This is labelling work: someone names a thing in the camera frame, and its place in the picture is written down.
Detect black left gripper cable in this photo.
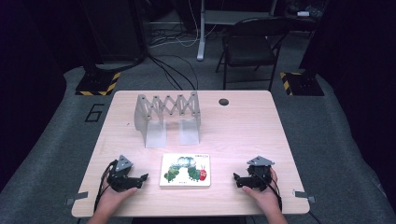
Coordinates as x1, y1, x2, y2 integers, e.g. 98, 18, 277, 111
93, 160, 119, 213

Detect white desk frame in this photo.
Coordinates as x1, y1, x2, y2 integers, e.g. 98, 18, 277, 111
196, 0, 278, 62

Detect black stand base hazard stripes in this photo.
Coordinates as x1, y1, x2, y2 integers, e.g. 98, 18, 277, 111
75, 71, 121, 97
278, 71, 325, 97

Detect white caterpillar picture book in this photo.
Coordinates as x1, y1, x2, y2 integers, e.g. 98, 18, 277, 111
159, 152, 212, 188

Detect grey expandable book rack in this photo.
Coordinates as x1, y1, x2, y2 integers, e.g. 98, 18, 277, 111
134, 91, 202, 149

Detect grey table corner bracket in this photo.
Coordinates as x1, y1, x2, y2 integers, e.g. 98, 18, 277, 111
292, 189, 317, 204
64, 191, 90, 206

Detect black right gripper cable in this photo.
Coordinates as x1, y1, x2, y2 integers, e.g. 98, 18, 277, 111
252, 171, 284, 213

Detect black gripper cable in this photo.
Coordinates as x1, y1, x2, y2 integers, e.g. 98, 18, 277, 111
93, 160, 119, 213
252, 171, 284, 213

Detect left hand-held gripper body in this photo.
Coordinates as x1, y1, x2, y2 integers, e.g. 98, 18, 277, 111
106, 154, 143, 192

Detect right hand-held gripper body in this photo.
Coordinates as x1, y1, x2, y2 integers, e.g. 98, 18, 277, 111
244, 155, 276, 191

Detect black floor cables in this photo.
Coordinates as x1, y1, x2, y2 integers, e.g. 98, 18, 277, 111
147, 53, 200, 91

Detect person's left hand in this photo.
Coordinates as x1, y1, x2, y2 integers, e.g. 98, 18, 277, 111
97, 183, 138, 216

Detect black folding chair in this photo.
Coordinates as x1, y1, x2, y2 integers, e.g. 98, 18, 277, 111
215, 16, 291, 92

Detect person's right hand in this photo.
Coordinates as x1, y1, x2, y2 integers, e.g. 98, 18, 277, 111
242, 167, 281, 216

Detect dark cabinet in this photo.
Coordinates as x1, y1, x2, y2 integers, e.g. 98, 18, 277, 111
79, 0, 148, 64

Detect white floor cables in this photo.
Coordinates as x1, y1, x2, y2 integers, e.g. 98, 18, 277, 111
148, 0, 218, 49

